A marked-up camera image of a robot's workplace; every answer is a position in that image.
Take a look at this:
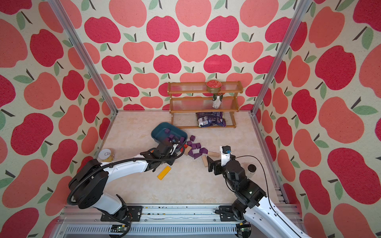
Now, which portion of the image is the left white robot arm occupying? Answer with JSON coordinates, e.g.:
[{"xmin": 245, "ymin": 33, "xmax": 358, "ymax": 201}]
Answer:
[{"xmin": 66, "ymin": 141, "xmax": 185, "ymax": 225}]

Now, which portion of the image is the aluminium frame post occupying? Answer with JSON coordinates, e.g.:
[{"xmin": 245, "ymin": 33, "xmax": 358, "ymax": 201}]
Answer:
[
  {"xmin": 48, "ymin": 1, "xmax": 118, "ymax": 116},
  {"xmin": 251, "ymin": 0, "xmax": 313, "ymax": 117}
]

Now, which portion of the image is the wooden three-tier shelf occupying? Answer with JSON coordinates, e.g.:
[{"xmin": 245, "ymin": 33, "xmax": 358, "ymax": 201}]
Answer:
[{"xmin": 167, "ymin": 81, "xmax": 243, "ymax": 129}]

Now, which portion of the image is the teal plastic storage bin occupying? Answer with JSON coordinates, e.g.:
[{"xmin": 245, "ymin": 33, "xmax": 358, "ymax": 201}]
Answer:
[{"xmin": 151, "ymin": 122, "xmax": 188, "ymax": 153}]

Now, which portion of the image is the purple prism block right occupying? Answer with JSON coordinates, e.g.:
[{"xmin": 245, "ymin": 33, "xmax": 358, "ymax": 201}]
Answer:
[{"xmin": 199, "ymin": 147, "xmax": 208, "ymax": 154}]

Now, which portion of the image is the purple snack bag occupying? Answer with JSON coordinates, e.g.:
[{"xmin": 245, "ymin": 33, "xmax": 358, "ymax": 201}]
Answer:
[{"xmin": 196, "ymin": 112, "xmax": 226, "ymax": 128}]

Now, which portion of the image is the yellow tin can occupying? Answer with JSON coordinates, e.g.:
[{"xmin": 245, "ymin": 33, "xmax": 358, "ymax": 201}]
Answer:
[{"xmin": 98, "ymin": 149, "xmax": 115, "ymax": 162}]

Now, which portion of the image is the natural wood short block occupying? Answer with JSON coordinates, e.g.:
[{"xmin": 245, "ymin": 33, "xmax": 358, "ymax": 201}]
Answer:
[{"xmin": 184, "ymin": 146, "xmax": 192, "ymax": 156}]

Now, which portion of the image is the natural wood long block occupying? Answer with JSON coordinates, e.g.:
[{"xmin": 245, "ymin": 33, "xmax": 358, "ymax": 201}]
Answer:
[{"xmin": 201, "ymin": 155, "xmax": 208, "ymax": 167}]

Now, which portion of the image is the natural wood flat block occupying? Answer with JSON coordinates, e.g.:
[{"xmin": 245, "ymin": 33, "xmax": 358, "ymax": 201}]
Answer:
[{"xmin": 208, "ymin": 151, "xmax": 220, "ymax": 158}]

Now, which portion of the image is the right aluminium frame post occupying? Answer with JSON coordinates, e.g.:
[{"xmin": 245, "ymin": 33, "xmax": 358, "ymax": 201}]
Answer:
[{"xmin": 251, "ymin": 0, "xmax": 313, "ymax": 117}]

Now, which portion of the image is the yellow long block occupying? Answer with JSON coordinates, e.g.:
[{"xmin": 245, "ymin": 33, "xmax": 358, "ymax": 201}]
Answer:
[{"xmin": 157, "ymin": 166, "xmax": 171, "ymax": 180}]

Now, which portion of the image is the purple triangle block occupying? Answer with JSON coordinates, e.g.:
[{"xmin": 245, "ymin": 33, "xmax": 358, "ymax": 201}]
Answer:
[{"xmin": 193, "ymin": 153, "xmax": 203, "ymax": 159}]

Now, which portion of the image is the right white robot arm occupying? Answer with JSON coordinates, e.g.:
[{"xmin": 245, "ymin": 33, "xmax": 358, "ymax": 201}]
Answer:
[{"xmin": 207, "ymin": 157, "xmax": 309, "ymax": 238}]

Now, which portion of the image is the left aluminium frame post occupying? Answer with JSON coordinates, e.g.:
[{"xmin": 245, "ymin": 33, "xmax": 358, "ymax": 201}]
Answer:
[{"xmin": 48, "ymin": 1, "xmax": 118, "ymax": 116}]

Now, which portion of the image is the red round tin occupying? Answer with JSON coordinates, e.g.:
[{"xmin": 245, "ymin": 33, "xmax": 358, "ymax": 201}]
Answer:
[{"xmin": 206, "ymin": 80, "xmax": 222, "ymax": 94}]

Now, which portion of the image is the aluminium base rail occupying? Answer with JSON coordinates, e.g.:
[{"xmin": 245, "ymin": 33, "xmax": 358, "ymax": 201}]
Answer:
[{"xmin": 50, "ymin": 203, "xmax": 307, "ymax": 238}]

